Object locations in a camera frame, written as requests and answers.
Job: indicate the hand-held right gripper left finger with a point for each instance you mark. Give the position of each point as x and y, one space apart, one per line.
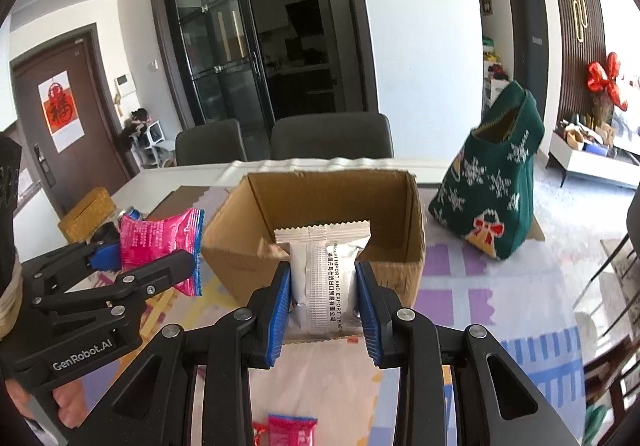
280 311

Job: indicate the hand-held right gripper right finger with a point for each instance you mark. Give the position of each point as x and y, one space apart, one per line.
367 316

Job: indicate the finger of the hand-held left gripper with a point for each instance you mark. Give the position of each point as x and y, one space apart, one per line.
150 273
107 256

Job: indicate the white snack packet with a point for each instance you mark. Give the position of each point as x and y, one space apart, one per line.
322 276

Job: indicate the brown cardboard box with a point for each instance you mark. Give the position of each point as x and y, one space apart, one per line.
240 246

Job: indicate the person's left hand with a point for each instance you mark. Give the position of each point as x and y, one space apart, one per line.
72 406

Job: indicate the yellow woven tissue box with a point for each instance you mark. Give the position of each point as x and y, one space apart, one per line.
85 216

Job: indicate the blue soda can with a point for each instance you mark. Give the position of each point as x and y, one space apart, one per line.
133 213

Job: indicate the small pink snack packet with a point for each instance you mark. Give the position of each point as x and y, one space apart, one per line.
292 431

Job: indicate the white small shelf unit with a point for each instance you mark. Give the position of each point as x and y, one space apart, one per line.
150 141

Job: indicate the brown entrance door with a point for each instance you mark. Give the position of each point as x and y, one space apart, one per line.
75 136

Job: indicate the grey dining chair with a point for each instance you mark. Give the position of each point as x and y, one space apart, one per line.
210 143
330 136

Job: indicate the red and white door poster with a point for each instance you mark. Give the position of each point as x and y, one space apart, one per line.
59 108

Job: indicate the green knitted snowflake bag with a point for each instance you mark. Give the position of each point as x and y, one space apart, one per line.
490 186

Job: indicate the white storage drawers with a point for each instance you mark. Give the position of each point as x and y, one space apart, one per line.
495 91

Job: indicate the black glass sliding door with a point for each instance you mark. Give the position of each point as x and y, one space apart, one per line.
260 26

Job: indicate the white low cabinet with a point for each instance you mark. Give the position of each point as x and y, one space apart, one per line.
590 158

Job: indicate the dark hallway door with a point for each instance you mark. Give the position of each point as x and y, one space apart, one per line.
532 31

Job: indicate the red foil balloon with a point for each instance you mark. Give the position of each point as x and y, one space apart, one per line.
605 78

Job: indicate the white wall intercom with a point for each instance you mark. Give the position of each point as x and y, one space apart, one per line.
124 86

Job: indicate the small picture frame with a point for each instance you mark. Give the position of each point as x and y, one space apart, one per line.
486 5

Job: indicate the gold wall decoration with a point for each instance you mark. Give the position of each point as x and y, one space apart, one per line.
580 16

